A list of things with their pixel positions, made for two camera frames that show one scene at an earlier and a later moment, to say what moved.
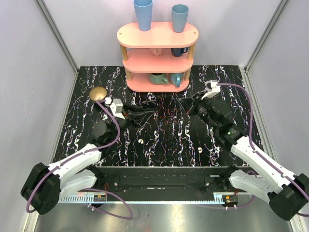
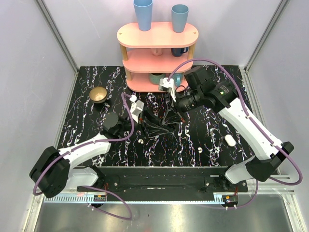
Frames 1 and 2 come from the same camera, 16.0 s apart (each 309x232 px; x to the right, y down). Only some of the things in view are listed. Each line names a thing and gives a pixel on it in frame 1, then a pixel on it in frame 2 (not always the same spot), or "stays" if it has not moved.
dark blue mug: [178, 51] stays
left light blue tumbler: [144, 11] stays
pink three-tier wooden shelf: [157, 60] stays
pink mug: [156, 51] stays
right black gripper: [189, 104] to [172, 116]
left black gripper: [127, 115] to [144, 120]
